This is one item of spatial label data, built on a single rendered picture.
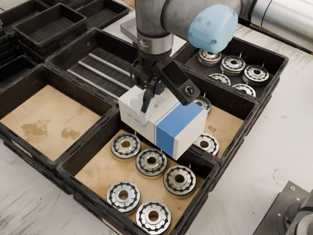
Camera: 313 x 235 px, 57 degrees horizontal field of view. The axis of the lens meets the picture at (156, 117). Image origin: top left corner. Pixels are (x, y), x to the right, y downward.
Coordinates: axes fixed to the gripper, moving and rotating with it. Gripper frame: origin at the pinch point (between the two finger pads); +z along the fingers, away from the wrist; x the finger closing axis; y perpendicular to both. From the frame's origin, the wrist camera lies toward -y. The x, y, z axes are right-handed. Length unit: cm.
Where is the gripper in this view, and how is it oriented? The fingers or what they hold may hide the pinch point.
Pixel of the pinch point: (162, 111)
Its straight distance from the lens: 75.4
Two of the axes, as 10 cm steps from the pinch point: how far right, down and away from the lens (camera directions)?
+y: -7.5, -5.1, 4.2
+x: -6.6, 5.9, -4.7
